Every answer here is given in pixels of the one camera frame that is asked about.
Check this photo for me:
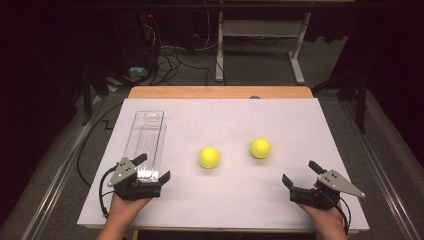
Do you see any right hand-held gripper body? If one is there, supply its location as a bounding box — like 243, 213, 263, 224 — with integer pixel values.
289, 169, 366, 211

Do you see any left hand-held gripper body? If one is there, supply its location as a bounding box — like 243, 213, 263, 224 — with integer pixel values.
108, 156, 163, 202

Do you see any clear plastic ball container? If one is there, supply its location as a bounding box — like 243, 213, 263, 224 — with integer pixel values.
122, 110, 167, 184

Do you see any yellow tennis ball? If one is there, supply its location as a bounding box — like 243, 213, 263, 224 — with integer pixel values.
249, 137, 272, 160
198, 146, 221, 170

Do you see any person's right hand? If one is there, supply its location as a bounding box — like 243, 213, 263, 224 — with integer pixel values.
298, 182, 345, 231

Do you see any person's left hand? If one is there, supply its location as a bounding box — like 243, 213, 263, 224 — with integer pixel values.
108, 192, 152, 224

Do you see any white table mat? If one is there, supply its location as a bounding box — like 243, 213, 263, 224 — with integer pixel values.
76, 97, 370, 232

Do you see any teal small box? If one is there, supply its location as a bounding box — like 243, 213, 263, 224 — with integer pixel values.
129, 66, 149, 77

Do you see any black computer tower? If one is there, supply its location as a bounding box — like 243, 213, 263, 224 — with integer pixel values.
111, 11, 158, 73

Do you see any white metal stand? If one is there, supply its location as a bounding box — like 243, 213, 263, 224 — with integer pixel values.
214, 11, 312, 86

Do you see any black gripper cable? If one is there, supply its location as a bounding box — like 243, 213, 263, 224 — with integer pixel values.
328, 192, 352, 236
98, 162, 120, 219

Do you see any black floor cable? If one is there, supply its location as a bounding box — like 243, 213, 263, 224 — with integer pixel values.
76, 101, 124, 188

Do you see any bundle of floor cables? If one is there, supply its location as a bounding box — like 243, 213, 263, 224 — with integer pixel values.
143, 13, 221, 87

